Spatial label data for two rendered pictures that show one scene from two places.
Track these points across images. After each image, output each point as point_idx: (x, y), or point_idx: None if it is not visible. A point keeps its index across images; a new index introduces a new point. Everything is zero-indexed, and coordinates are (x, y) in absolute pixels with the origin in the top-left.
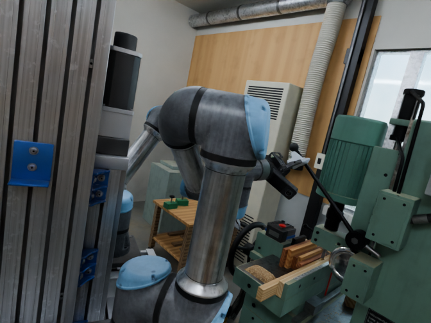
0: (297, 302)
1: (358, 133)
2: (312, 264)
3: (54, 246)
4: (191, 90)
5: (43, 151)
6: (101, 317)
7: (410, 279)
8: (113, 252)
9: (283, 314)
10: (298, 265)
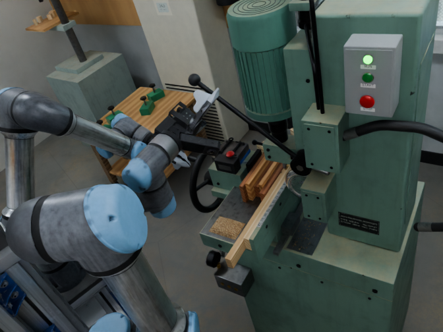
0: (272, 236)
1: (259, 39)
2: (275, 184)
3: None
4: (23, 228)
5: None
6: None
7: (363, 181)
8: (70, 312)
9: (262, 257)
10: (261, 195)
